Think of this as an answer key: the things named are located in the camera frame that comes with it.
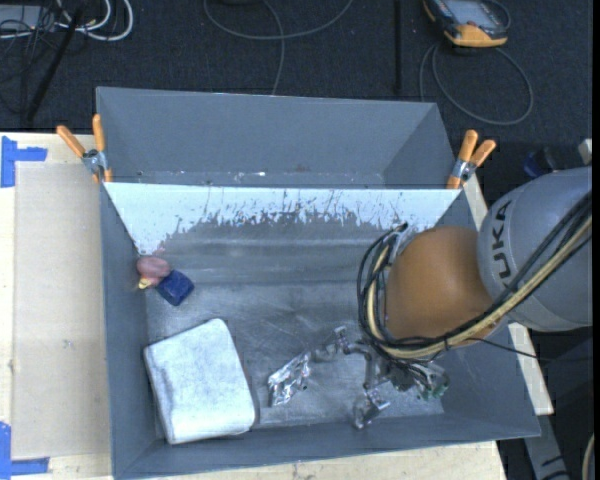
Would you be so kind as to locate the pale flat board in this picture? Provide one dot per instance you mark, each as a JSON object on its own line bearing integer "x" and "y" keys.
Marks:
{"x": 55, "y": 318}

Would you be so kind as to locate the white folded cloth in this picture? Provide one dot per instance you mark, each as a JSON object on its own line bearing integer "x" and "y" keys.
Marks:
{"x": 200, "y": 383}

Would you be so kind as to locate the clear crumpled plastic piece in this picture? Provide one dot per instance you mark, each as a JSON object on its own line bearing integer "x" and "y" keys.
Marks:
{"x": 289, "y": 380}

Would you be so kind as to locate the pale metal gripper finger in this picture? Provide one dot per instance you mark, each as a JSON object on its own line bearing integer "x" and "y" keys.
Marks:
{"x": 370, "y": 408}
{"x": 336, "y": 344}

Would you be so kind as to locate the grey metal bin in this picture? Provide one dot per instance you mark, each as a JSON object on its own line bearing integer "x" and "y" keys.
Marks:
{"x": 290, "y": 298}

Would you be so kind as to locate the pink toy with yellow tip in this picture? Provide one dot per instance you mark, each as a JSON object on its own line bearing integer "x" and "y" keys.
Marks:
{"x": 152, "y": 268}

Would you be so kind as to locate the dark blue block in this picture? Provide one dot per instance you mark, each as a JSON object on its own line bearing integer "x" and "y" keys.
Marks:
{"x": 176, "y": 287}

